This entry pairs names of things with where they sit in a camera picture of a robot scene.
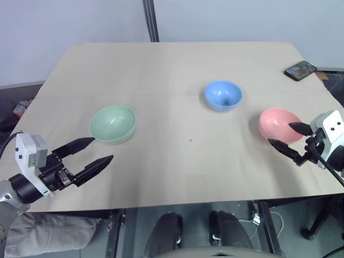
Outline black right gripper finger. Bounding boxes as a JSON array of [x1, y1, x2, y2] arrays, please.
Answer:
[[268, 138, 305, 163], [289, 122, 314, 136]]

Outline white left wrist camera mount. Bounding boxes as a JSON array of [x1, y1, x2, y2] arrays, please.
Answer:
[[15, 133, 54, 198]]

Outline black chair base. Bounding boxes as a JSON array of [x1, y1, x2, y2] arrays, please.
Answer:
[[300, 195, 344, 241]]

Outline black table leg frame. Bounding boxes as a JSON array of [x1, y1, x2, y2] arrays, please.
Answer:
[[253, 200, 283, 254], [104, 208, 127, 258]]

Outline blue bowl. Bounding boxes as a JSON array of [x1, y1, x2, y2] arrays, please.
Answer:
[[204, 80, 243, 112]]

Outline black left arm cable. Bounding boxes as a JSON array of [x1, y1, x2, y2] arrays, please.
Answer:
[[0, 131, 24, 162]]

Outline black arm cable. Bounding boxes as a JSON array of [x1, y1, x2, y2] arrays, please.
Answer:
[[0, 131, 24, 162], [308, 137, 344, 188]]

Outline black smartphone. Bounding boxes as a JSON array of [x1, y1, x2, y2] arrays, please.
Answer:
[[284, 60, 318, 82]]

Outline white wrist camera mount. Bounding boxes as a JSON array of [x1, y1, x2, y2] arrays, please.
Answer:
[[15, 133, 54, 198], [310, 110, 344, 170]]

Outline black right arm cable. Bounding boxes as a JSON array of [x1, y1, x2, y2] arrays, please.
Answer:
[[308, 137, 344, 188]]

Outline brown cardboard box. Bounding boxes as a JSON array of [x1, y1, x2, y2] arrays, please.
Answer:
[[315, 70, 331, 82]]

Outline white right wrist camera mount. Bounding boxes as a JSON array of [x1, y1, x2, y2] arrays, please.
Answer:
[[310, 110, 344, 170]]

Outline dark vertical wall post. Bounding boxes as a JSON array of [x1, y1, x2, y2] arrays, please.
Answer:
[[142, 0, 160, 43]]

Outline white floor cable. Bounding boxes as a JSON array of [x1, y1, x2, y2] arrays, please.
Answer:
[[238, 211, 285, 239]]

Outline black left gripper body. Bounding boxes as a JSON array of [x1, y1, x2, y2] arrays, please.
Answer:
[[39, 153, 78, 192]]

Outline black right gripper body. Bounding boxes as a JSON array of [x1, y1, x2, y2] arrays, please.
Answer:
[[294, 128, 326, 167]]

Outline green bowl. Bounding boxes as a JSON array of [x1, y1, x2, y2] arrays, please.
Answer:
[[89, 105, 138, 145]]

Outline red grey floor device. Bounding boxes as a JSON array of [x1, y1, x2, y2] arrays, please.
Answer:
[[13, 99, 33, 118]]

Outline red bowl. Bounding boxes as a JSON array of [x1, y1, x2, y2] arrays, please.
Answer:
[[259, 107, 306, 144]]

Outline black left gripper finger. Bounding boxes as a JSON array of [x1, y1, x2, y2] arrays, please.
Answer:
[[72, 154, 114, 188], [52, 137, 96, 162]]

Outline grey cloth bundle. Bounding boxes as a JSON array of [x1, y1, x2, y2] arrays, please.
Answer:
[[5, 211, 98, 255]]

